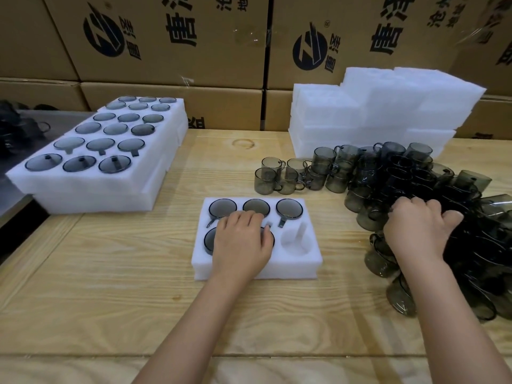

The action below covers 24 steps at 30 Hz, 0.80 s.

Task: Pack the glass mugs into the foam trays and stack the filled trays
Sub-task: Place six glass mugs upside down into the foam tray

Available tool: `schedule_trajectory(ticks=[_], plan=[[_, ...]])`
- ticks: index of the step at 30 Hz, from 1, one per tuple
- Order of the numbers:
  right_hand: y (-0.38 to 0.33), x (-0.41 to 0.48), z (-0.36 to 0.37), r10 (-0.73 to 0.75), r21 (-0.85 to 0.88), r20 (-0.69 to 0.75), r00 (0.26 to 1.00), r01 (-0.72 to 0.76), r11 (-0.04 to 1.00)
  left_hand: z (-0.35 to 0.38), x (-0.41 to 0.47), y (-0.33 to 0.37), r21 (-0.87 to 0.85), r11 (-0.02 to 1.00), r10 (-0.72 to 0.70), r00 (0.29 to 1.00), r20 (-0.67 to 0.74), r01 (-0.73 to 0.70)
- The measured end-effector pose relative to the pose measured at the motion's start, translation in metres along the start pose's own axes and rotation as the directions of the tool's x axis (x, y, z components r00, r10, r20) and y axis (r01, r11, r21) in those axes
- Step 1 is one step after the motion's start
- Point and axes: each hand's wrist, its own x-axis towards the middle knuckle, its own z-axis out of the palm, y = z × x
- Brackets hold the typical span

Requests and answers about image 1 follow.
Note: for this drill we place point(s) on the person's left hand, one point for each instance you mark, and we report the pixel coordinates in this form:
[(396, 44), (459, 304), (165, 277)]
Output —
[(240, 251)]

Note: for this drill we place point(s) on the person's right hand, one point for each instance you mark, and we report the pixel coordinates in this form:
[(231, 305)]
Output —
[(420, 231)]

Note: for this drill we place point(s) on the pile of smoky glass mugs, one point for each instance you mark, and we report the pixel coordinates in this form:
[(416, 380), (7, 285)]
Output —
[(400, 171)]

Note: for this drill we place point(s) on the stack of white foam trays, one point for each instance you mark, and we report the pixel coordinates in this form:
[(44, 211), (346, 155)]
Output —
[(380, 99)]

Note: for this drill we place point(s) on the dark mugs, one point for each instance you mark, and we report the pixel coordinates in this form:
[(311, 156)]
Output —
[(16, 127)]

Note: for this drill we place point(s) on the person's right forearm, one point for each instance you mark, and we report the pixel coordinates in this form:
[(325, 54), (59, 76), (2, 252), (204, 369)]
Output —
[(452, 327)]

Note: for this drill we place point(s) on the person's left forearm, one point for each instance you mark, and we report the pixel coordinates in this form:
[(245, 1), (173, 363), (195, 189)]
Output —
[(188, 335)]

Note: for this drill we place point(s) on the stainless steel table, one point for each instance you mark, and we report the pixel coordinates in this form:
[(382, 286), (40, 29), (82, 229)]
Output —
[(68, 121)]

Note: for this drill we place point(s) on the black round object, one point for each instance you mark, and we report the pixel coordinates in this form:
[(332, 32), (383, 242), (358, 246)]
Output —
[(45, 107)]

